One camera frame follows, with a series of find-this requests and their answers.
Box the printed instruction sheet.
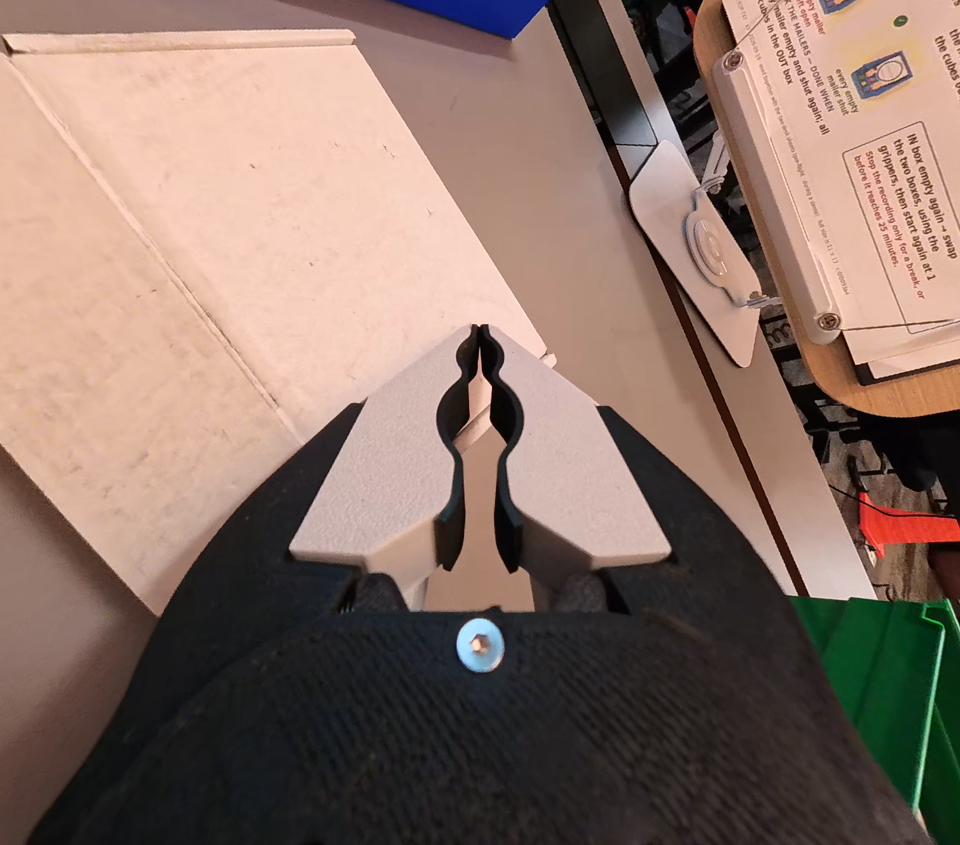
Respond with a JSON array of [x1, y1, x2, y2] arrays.
[[718, 0, 960, 381]]

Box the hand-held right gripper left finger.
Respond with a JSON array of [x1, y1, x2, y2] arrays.
[[288, 326, 481, 608]]

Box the white cardboard mailer box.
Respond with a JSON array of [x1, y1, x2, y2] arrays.
[[0, 29, 558, 615]]

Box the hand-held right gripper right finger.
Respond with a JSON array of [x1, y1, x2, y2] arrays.
[[480, 324, 672, 599]]

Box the grey desk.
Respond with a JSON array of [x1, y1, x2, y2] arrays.
[[0, 0, 807, 845], [549, 0, 877, 600]]

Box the green plastic bin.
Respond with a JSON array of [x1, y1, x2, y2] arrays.
[[789, 593, 960, 845]]

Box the orange traffic cone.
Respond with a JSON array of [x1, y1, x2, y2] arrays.
[[858, 491, 960, 557]]

